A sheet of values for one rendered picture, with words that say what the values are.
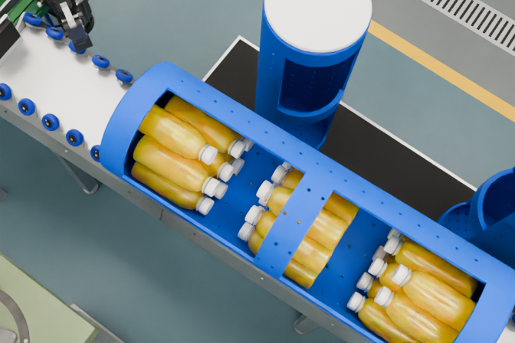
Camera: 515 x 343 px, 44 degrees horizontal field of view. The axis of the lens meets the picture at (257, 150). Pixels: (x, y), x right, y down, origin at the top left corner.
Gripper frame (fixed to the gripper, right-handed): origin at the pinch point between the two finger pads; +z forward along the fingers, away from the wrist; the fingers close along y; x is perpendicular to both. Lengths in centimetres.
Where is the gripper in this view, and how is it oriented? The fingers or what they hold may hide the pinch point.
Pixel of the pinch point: (78, 35)
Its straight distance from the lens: 111.0
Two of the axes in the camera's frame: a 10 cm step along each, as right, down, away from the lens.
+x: -9.0, 3.9, -1.7
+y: -4.2, -8.6, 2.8
